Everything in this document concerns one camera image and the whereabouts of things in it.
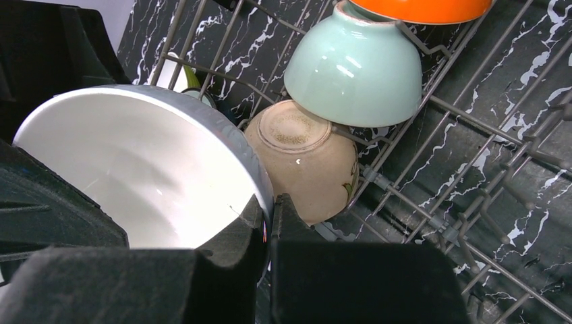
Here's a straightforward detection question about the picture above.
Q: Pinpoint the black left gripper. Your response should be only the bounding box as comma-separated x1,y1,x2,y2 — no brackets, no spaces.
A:
1,1,131,142

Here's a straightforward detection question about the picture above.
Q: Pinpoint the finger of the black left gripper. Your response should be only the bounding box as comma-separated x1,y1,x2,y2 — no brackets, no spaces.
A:
1,141,129,282

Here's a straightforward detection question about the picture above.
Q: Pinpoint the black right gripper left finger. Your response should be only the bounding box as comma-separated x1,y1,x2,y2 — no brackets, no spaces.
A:
1,198,266,323

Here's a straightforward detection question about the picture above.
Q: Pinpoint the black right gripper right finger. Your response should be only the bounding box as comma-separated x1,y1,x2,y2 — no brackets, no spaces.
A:
270,194,469,323

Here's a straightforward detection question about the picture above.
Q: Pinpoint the beige floral bowl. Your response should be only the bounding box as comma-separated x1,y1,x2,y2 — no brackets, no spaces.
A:
244,100,359,225

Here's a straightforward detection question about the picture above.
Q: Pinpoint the white bowl blue band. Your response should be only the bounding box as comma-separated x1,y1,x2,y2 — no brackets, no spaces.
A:
12,84,275,251

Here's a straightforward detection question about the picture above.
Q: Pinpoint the celadon green bowl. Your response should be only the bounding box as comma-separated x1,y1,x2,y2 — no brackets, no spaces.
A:
284,1,422,128

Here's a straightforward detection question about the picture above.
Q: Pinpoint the orange rimmed white bowl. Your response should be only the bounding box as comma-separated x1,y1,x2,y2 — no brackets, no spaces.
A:
352,0,492,25

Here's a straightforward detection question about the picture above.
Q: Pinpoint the green bowl dark exterior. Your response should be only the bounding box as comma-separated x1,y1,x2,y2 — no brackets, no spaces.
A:
182,87,217,109

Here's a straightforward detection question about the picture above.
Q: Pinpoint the grey wire dish rack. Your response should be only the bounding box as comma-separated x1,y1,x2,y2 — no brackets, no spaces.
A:
131,1,571,323

